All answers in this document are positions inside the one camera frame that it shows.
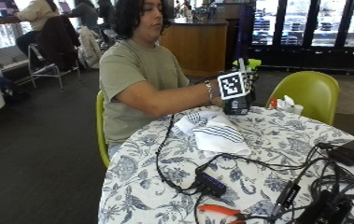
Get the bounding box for black labelled container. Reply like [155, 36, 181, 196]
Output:
[222, 96, 251, 117]

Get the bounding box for green plastic chair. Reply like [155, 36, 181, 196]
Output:
[94, 90, 111, 169]
[231, 58, 263, 71]
[265, 70, 341, 126]

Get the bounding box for white marker cube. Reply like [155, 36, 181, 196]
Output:
[215, 70, 253, 101]

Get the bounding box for white condiment packets holder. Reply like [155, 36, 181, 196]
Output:
[269, 94, 305, 116]

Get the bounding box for wooden counter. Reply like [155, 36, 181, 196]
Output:
[158, 18, 230, 78]

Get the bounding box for white blue striped cloth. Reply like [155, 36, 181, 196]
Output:
[173, 110, 253, 158]

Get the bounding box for blue floral tablecloth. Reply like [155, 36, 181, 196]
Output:
[97, 105, 354, 224]

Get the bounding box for glass door display fridges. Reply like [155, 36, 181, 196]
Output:
[242, 0, 354, 75]

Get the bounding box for the person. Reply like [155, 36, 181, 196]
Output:
[98, 0, 223, 159]

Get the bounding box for flat black box device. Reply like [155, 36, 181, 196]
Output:
[326, 139, 354, 167]

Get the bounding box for black usb hub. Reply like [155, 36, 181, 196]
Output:
[194, 170, 229, 198]

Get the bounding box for black inline adapter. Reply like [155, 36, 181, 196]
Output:
[273, 180, 303, 210]

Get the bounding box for white coat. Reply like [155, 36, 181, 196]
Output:
[75, 25, 102, 70]

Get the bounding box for bulky black device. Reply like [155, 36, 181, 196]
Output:
[294, 189, 354, 224]

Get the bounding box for dark jacket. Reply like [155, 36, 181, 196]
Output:
[33, 14, 82, 71]

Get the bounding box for dark bag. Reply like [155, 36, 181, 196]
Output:
[0, 76, 32, 101]

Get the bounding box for open laptop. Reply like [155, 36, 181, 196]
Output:
[0, 0, 21, 17]

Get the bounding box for silver bracelet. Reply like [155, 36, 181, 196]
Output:
[203, 79, 214, 105]

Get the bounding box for thin black cable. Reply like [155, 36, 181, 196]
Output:
[195, 152, 330, 175]

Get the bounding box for long black cable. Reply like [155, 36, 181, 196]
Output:
[154, 113, 202, 196]

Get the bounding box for bundle of black cables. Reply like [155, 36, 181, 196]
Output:
[267, 141, 354, 224]

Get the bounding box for orange handled pliers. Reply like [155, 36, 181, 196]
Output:
[195, 203, 250, 224]

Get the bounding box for metal frame chair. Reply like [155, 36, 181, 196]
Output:
[26, 42, 82, 91]

